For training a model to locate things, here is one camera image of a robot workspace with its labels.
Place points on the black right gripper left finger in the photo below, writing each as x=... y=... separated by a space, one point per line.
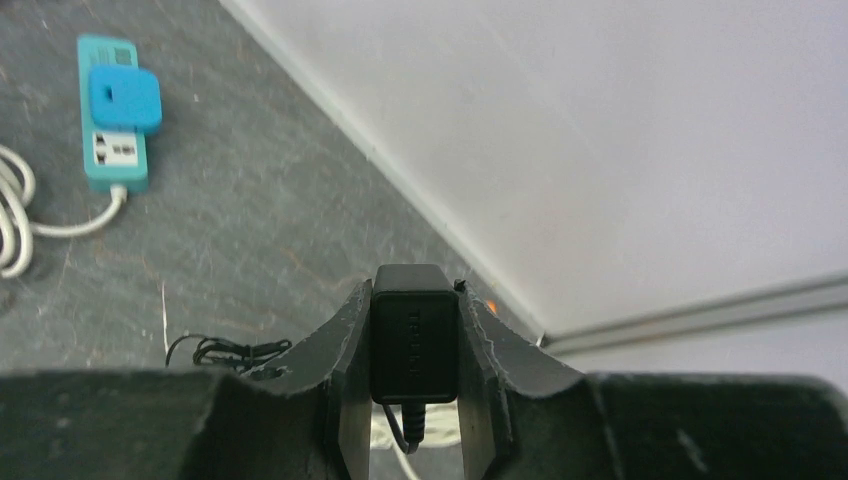
x=305 y=415

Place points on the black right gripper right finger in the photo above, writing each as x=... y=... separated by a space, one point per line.
x=525 y=415

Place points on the black power adapter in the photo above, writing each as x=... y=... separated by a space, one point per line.
x=413 y=335

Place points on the blue square plug adapter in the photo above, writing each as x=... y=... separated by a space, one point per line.
x=125 y=99

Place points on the teal power strip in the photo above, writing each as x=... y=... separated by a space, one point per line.
x=109 y=157

